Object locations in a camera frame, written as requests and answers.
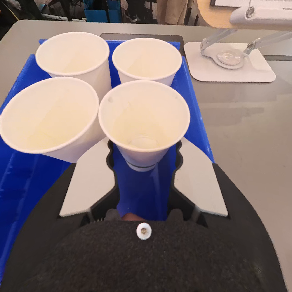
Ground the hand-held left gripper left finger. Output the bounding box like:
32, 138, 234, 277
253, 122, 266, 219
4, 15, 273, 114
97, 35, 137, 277
59, 137, 119, 222

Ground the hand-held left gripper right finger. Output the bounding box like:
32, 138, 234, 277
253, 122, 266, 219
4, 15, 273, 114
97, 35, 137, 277
168, 140, 229, 222

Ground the blue plastic bin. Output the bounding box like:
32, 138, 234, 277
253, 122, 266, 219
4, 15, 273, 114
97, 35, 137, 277
0, 39, 215, 274

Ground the white paper cup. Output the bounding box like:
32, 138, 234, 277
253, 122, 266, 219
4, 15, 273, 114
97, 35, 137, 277
0, 77, 108, 163
98, 80, 191, 172
35, 32, 112, 101
112, 38, 182, 87

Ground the instruction sheet on tablet stand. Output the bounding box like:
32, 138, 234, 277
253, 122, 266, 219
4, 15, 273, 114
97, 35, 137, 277
184, 0, 292, 82

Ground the blue fabric bag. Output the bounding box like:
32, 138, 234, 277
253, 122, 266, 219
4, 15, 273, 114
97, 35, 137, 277
84, 0, 122, 23

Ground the beige hanging coat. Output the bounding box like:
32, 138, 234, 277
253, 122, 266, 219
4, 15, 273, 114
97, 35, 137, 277
157, 0, 194, 25

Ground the printed instruction sheet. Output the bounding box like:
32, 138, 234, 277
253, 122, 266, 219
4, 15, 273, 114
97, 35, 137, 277
210, 0, 292, 7

